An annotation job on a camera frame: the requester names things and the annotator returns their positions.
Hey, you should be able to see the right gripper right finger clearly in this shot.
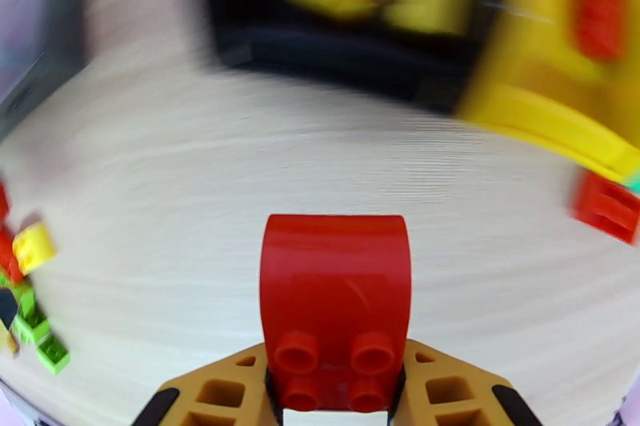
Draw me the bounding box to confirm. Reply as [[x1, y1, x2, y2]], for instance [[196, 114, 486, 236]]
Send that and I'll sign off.
[[390, 339, 543, 426]]

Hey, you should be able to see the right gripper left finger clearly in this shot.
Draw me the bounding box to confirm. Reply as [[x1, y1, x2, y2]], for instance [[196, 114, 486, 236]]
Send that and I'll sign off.
[[132, 341, 281, 426]]

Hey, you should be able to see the red curved lego brick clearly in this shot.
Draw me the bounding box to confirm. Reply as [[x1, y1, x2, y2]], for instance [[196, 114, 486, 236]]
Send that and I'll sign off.
[[259, 213, 414, 414]]

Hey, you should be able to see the green small lego brick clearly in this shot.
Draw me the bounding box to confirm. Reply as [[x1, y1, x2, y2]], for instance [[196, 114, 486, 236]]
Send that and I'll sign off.
[[37, 333, 72, 376]]

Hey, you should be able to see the yellow curved lego brick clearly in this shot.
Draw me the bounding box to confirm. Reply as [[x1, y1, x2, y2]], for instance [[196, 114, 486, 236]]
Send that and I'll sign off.
[[11, 221, 57, 277]]

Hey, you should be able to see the yellow container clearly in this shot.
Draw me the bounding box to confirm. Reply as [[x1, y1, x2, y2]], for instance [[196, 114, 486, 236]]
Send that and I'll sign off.
[[457, 0, 640, 184]]

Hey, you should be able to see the black container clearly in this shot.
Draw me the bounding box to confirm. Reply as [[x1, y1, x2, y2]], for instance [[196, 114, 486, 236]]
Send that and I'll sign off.
[[202, 0, 501, 114]]

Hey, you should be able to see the dark grey tray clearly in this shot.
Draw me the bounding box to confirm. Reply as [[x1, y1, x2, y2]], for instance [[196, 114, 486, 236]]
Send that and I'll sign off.
[[0, 0, 89, 138]]

